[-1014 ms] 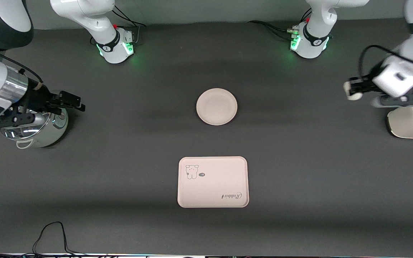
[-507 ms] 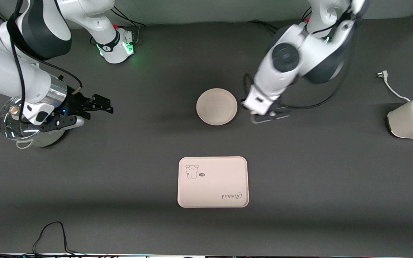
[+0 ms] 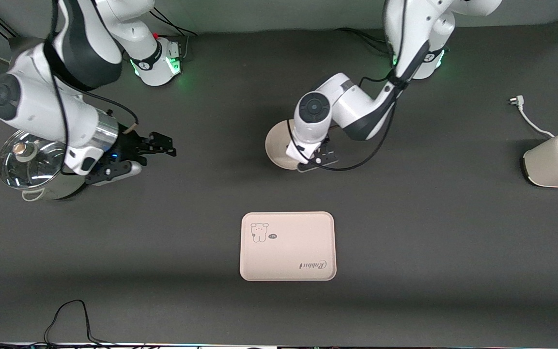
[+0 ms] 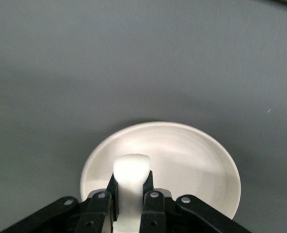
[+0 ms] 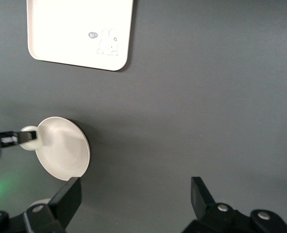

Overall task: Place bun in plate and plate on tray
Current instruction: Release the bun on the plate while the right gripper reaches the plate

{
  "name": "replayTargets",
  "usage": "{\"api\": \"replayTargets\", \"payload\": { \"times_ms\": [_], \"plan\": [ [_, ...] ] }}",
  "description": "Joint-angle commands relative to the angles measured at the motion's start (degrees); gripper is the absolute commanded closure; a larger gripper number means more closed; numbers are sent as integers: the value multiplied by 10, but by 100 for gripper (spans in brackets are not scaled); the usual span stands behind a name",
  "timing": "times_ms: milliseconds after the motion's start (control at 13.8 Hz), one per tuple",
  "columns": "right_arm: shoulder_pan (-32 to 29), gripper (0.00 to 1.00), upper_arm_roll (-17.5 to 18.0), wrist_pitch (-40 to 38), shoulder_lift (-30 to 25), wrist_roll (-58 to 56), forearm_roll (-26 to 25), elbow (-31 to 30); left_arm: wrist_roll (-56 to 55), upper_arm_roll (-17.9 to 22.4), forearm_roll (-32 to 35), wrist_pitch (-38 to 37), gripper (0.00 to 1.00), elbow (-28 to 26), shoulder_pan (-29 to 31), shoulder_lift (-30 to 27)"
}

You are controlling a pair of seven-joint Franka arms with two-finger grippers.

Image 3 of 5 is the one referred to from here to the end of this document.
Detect round cream plate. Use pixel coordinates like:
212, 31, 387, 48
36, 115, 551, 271
265, 120, 309, 171

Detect cream tray with bear print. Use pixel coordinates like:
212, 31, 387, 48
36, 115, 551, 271
240, 211, 337, 282

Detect pale green electric cooker pot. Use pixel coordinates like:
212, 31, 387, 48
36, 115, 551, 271
0, 130, 90, 202

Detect cream toaster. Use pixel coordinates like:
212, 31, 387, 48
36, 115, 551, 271
522, 132, 558, 188

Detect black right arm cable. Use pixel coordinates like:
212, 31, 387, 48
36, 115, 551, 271
49, 0, 140, 176

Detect black right arm base cables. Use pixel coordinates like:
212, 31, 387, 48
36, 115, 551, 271
151, 7, 197, 61

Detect black arm base cables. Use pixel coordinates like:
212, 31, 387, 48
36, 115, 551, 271
335, 27, 392, 56
151, 7, 197, 61

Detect black left arm base cables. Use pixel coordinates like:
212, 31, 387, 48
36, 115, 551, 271
335, 27, 392, 56

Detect black looped cable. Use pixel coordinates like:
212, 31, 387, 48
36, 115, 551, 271
44, 300, 115, 346

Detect white toaster power cable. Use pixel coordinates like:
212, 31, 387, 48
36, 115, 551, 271
508, 96, 556, 139

